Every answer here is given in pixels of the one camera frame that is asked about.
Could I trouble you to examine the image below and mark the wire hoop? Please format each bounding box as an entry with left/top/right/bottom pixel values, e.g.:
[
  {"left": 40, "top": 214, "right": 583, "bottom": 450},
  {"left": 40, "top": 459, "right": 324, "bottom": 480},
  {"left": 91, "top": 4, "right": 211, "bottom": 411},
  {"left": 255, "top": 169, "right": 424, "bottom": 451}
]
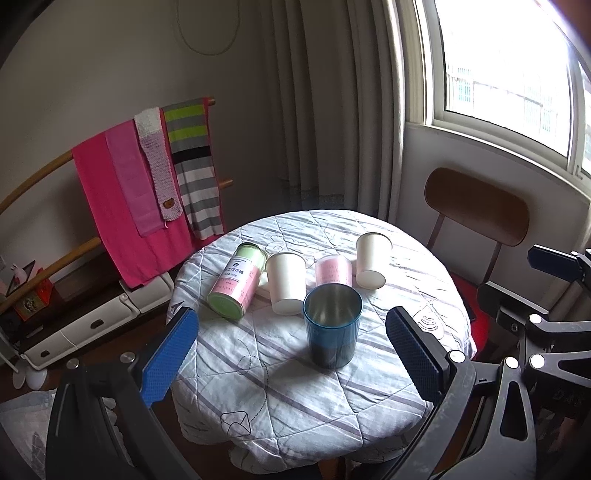
[{"left": 178, "top": 0, "right": 241, "bottom": 56}]

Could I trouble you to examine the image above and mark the green and pink canister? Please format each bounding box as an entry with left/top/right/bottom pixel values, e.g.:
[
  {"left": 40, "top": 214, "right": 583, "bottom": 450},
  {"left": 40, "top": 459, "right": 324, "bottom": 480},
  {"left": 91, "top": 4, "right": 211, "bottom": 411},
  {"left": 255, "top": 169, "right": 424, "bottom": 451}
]
[{"left": 206, "top": 242, "right": 269, "bottom": 320}]

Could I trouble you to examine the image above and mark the white and pink knitted scarf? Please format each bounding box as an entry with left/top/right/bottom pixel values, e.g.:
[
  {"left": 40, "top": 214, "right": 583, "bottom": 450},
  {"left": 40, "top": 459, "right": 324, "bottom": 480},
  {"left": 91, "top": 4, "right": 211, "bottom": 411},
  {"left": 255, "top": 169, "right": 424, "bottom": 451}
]
[{"left": 134, "top": 108, "right": 182, "bottom": 224}]

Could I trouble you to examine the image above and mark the wooden towel rack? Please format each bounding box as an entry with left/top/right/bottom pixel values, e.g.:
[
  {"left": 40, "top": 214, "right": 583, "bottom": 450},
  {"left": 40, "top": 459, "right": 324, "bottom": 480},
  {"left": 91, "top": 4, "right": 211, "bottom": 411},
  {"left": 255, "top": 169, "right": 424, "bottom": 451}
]
[{"left": 0, "top": 96, "right": 232, "bottom": 315}]

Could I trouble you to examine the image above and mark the white paper cup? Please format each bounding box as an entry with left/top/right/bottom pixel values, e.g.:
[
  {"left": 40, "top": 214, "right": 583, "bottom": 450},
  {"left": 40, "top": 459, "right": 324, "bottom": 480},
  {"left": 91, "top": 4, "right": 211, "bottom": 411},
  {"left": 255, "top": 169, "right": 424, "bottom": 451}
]
[
  {"left": 355, "top": 232, "right": 393, "bottom": 291},
  {"left": 265, "top": 252, "right": 307, "bottom": 316}
]

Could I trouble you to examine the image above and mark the red box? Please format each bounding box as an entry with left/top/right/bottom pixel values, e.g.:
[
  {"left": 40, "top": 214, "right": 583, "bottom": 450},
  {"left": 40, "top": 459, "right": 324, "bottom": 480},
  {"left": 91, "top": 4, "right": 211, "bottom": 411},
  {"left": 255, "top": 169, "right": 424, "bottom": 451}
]
[{"left": 13, "top": 279, "right": 54, "bottom": 321}]

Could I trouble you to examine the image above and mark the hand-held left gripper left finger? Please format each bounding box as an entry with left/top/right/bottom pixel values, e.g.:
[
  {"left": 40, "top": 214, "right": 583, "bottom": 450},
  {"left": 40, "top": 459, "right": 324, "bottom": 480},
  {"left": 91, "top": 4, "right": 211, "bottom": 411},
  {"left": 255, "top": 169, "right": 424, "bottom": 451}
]
[{"left": 46, "top": 307, "right": 204, "bottom": 480}]

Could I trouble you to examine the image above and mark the white drawer unit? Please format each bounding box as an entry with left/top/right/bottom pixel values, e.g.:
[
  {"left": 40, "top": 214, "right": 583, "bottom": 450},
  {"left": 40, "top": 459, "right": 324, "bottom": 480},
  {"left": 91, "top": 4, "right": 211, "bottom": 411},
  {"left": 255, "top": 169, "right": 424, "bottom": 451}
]
[{"left": 21, "top": 272, "right": 175, "bottom": 370}]

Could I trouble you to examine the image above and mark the white round object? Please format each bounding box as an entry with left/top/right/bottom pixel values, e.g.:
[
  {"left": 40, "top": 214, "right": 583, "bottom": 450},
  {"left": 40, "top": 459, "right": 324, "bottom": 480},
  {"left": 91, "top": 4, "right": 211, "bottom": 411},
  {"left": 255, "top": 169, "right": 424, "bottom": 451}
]
[{"left": 11, "top": 360, "right": 47, "bottom": 393}]

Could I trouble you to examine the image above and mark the white framed window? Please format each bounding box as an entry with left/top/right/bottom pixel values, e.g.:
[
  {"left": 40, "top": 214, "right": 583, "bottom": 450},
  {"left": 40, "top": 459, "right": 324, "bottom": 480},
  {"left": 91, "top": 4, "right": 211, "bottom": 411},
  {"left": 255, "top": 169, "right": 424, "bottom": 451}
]
[{"left": 406, "top": 0, "right": 591, "bottom": 185}]

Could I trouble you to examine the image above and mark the round table with quilted cloth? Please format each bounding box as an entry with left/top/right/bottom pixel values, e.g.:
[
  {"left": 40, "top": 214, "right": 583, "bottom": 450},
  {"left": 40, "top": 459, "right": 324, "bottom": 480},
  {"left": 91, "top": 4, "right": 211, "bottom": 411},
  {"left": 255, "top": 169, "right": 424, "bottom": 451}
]
[{"left": 167, "top": 210, "right": 476, "bottom": 462}]

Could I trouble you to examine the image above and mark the pink cup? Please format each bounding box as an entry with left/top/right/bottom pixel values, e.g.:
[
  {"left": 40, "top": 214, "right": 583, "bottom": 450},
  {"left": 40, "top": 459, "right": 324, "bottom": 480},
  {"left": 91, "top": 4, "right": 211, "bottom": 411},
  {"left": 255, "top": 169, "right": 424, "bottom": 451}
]
[{"left": 315, "top": 254, "right": 352, "bottom": 289}]

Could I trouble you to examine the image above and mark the wooden chair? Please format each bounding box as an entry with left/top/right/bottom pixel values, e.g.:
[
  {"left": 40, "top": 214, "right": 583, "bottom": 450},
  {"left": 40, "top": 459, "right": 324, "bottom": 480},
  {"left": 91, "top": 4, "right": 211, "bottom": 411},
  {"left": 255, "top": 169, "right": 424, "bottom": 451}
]
[{"left": 424, "top": 167, "right": 530, "bottom": 287}]

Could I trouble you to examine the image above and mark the beige curtain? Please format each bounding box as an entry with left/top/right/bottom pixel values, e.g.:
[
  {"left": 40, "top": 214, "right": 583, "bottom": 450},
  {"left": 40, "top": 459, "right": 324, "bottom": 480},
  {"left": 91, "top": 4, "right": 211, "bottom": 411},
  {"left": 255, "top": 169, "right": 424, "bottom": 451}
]
[{"left": 259, "top": 0, "right": 416, "bottom": 227}]

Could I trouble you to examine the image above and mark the hot pink towel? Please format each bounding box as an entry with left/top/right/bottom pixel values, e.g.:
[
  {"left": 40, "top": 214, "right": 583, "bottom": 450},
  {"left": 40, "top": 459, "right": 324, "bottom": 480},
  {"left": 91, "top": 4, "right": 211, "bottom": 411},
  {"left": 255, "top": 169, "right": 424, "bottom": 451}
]
[{"left": 71, "top": 131, "right": 195, "bottom": 288}]

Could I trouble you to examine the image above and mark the striped grey green cloth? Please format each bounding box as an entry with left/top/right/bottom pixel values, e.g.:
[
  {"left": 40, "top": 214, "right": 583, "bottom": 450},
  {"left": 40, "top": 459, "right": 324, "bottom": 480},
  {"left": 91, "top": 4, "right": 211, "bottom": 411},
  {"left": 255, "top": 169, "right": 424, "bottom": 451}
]
[{"left": 161, "top": 98, "right": 225, "bottom": 241}]

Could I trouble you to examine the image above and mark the white patterned cloth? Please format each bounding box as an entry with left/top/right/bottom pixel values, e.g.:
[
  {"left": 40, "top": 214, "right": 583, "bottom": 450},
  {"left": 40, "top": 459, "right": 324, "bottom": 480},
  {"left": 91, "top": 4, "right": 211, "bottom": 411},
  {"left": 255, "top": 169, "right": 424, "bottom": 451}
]
[{"left": 0, "top": 390, "right": 125, "bottom": 480}]

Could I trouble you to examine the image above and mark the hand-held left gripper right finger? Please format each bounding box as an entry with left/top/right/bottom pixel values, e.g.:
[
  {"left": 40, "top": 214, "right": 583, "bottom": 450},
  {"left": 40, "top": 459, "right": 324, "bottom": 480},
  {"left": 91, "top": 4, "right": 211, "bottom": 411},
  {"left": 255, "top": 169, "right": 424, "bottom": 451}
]
[{"left": 383, "top": 307, "right": 536, "bottom": 480}]

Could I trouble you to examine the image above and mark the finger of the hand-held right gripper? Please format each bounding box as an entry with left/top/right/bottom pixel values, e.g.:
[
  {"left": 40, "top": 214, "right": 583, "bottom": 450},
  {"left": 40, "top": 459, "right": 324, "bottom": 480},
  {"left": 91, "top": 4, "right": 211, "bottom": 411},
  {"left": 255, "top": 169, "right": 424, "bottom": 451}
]
[
  {"left": 527, "top": 246, "right": 591, "bottom": 289},
  {"left": 478, "top": 282, "right": 591, "bottom": 384}
]

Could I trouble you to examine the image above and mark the red seat cushion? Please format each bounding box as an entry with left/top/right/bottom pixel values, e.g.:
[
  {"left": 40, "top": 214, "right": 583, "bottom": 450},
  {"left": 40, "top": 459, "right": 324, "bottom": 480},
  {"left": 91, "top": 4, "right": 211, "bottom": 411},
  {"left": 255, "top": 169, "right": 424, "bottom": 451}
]
[{"left": 450, "top": 271, "right": 499, "bottom": 363}]

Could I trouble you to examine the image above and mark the blue metal cup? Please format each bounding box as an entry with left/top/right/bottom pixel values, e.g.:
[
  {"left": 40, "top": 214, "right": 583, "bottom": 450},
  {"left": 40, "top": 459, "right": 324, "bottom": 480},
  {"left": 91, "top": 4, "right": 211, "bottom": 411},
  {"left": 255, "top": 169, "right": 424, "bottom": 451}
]
[{"left": 303, "top": 285, "right": 362, "bottom": 369}]

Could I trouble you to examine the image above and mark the light pink towel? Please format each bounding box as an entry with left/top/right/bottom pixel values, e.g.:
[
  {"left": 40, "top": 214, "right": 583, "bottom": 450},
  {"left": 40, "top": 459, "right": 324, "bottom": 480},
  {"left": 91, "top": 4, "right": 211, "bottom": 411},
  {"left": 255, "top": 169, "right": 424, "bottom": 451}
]
[{"left": 105, "top": 121, "right": 164, "bottom": 238}]

